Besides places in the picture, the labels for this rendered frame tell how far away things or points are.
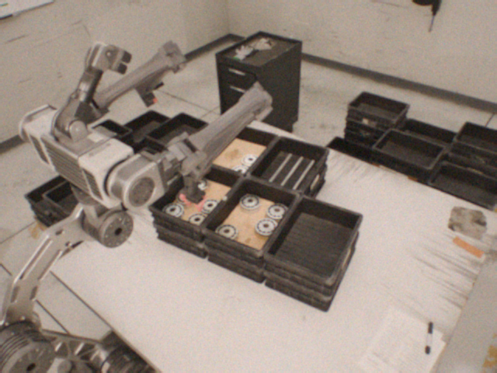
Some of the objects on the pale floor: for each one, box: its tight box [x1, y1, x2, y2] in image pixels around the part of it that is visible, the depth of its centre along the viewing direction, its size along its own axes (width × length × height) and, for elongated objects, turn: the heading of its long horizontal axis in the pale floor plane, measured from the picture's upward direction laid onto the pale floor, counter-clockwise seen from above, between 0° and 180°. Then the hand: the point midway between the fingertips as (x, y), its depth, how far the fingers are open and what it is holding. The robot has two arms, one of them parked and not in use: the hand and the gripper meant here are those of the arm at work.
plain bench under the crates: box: [49, 120, 497, 373], centre depth 217 cm, size 160×160×70 cm
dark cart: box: [215, 30, 302, 133], centre depth 355 cm, size 60×45×90 cm
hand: (195, 207), depth 179 cm, fingers open, 6 cm apart
